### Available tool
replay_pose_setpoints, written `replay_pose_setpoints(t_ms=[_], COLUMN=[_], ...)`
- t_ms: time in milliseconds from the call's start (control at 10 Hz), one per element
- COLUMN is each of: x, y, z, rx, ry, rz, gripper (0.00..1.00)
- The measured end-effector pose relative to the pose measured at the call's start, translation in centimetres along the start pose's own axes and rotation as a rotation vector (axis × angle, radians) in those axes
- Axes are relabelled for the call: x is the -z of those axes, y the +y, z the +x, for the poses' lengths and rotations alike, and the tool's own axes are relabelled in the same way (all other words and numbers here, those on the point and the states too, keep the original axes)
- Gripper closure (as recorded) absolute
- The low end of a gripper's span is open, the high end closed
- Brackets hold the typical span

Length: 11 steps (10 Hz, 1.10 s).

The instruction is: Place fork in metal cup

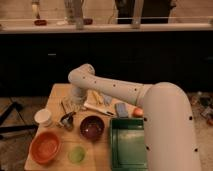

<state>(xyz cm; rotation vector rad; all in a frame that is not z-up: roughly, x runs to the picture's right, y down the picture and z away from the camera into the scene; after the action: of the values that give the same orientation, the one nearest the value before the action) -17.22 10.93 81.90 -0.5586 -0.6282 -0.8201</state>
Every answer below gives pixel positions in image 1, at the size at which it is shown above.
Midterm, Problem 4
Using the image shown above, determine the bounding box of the fork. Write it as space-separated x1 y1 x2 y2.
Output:
61 101 68 115

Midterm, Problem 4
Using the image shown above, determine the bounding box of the green rectangular bin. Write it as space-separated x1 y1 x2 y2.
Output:
109 118 148 171

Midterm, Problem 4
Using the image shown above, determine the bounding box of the dark maroon bowl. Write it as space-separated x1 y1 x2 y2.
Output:
80 115 105 142

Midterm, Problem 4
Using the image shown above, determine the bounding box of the blue sponge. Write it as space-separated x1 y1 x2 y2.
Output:
115 103 128 118

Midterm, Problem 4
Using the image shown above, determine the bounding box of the small green plate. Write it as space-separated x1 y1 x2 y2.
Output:
68 146 86 163

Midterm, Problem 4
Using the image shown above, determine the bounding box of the orange ball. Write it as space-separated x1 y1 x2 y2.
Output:
132 107 143 118

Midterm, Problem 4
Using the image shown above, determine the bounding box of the metal cup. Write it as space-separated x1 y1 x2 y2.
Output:
60 114 73 131

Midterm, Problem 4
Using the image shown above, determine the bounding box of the red bowl on counter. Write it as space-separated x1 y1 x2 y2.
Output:
34 19 47 26

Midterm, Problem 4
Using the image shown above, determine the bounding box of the orange bowl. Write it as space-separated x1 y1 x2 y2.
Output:
29 131 61 165

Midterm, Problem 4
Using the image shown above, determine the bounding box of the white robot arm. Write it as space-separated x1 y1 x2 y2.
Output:
68 64 202 171

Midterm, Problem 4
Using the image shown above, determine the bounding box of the black tripod stand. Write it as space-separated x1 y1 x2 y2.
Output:
0 98 38 140

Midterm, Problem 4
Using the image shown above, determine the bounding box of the white cup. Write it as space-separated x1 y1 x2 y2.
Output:
34 109 52 127

